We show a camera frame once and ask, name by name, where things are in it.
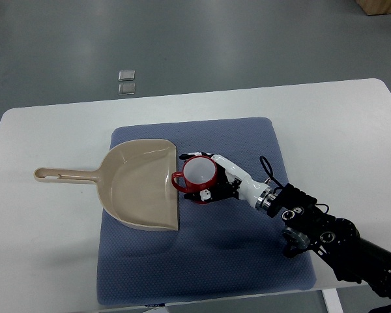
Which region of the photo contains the metal floor plate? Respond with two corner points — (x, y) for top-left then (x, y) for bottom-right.
(118, 82), (136, 95)
(118, 69), (136, 82)

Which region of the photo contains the beige plastic dustpan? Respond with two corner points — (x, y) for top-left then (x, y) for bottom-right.
(34, 139), (179, 231)

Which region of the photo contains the upper metal floor plate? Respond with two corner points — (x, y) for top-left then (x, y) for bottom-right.
(118, 69), (136, 82)

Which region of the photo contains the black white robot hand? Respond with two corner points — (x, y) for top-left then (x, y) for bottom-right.
(179, 152), (274, 210)

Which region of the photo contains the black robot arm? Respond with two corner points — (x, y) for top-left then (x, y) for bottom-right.
(256, 156), (391, 312)

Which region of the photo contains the white table leg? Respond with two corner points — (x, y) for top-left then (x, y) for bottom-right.
(322, 288), (343, 313)

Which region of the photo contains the lower metal floor plate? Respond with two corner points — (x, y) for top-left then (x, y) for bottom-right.
(118, 82), (136, 95)

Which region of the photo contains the blue grey fabric mat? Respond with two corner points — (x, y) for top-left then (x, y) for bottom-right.
(96, 117), (316, 306)

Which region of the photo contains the wooden box corner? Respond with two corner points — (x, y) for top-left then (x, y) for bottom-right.
(356, 0), (391, 16)

